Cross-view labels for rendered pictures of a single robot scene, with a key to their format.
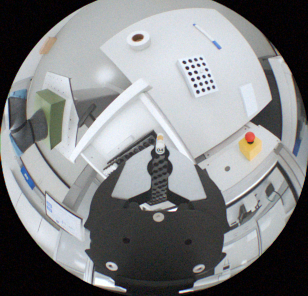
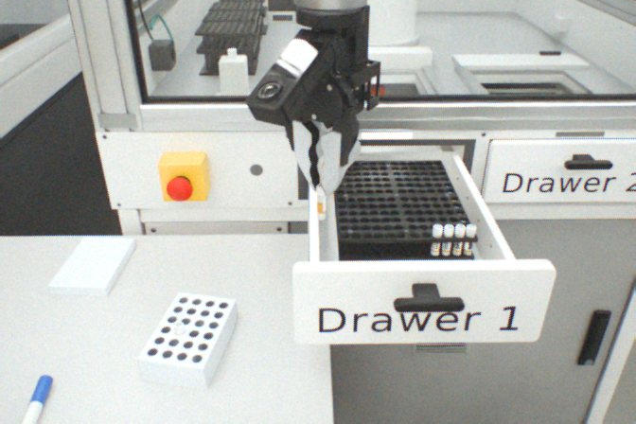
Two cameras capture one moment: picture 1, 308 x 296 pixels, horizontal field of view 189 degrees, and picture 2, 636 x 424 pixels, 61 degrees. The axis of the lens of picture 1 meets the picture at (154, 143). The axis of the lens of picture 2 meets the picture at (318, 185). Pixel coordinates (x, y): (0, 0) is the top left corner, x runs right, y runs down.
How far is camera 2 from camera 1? 0.54 m
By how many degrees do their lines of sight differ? 42
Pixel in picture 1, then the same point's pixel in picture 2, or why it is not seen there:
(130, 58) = not seen: outside the picture
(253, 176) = (215, 119)
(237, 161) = (228, 170)
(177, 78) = (236, 360)
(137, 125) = not seen: hidden behind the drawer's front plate
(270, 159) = (159, 120)
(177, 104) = (275, 322)
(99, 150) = not seen: hidden behind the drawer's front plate
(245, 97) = (108, 269)
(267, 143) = (135, 153)
